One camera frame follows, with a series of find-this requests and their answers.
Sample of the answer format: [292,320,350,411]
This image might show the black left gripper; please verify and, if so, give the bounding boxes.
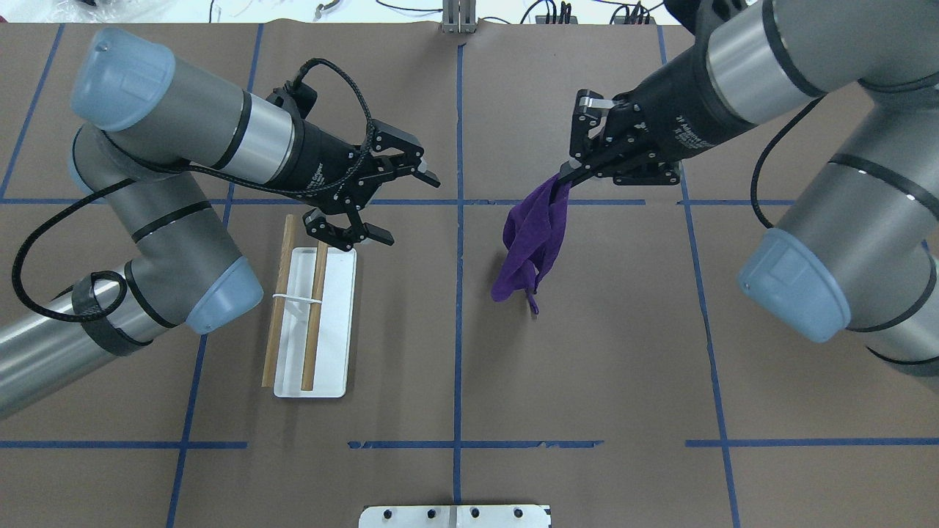
[291,117,442,253]

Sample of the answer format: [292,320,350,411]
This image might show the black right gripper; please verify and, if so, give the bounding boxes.
[558,56,717,186]

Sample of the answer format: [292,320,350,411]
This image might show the purple towel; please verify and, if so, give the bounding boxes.
[490,174,571,315]

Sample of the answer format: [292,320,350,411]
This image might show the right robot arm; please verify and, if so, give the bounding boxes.
[559,1,938,384]

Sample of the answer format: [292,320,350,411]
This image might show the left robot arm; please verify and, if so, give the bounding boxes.
[1,26,440,418]

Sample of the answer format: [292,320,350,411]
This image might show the white rack base tray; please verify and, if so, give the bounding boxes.
[273,246,358,399]

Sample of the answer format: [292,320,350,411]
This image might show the wooden rack lower bar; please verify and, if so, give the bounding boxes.
[301,241,329,391]

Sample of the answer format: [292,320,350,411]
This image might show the wooden rack bar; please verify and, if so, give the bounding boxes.
[260,214,298,388]
[301,241,329,391]

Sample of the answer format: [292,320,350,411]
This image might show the wooden rack upper bar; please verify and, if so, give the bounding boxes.
[260,214,298,388]

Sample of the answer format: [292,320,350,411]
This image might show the aluminium frame post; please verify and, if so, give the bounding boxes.
[442,0,478,34]

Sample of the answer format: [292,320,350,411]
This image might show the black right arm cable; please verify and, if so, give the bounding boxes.
[750,95,826,230]

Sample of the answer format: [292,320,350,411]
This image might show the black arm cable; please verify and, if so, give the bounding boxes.
[11,58,376,322]
[750,95,826,230]

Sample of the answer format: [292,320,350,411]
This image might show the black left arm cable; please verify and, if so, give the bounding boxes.
[11,58,376,322]

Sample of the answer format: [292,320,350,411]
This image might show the white pedestal column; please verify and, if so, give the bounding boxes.
[358,504,552,527]

